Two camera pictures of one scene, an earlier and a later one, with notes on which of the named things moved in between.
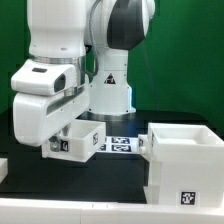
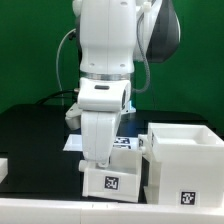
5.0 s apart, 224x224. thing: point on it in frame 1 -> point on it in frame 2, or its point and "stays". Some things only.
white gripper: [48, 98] -> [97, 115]
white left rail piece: [3, 169] stays
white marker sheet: [119, 144] stays
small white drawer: [142, 144] stays
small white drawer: [81, 141] -> [120, 179]
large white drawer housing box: [186, 166] stays
